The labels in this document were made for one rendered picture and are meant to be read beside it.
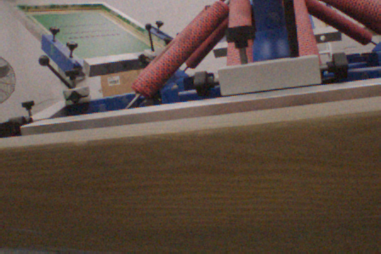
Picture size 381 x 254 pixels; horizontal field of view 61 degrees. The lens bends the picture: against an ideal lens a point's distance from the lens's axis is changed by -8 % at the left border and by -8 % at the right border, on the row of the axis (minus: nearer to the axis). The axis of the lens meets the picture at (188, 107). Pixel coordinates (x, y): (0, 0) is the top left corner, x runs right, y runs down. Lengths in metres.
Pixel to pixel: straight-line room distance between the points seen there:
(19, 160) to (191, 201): 0.10
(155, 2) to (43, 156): 4.46
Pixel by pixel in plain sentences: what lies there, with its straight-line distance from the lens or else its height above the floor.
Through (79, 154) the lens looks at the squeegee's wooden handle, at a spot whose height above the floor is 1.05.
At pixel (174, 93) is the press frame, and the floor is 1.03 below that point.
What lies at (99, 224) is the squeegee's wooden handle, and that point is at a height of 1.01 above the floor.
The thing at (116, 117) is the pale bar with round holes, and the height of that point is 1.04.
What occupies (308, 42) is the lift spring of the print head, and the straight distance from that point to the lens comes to 0.64.
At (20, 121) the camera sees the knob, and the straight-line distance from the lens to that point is 0.54.
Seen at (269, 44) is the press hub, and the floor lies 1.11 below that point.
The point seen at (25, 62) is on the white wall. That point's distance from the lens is 5.73.
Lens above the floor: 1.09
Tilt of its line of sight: 7 degrees down
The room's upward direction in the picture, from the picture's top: 9 degrees counter-clockwise
